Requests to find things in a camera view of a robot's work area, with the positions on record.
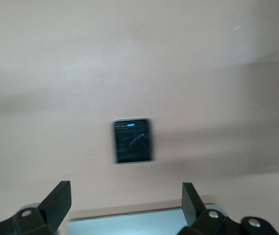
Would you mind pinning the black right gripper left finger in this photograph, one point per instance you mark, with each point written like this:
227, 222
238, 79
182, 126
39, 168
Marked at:
31, 220

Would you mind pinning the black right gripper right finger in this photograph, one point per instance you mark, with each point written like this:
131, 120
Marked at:
210, 222

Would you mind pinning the small black flip phone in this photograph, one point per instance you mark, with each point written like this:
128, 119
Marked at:
132, 144

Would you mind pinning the silver closed laptop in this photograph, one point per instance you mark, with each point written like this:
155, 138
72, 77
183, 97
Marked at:
129, 222

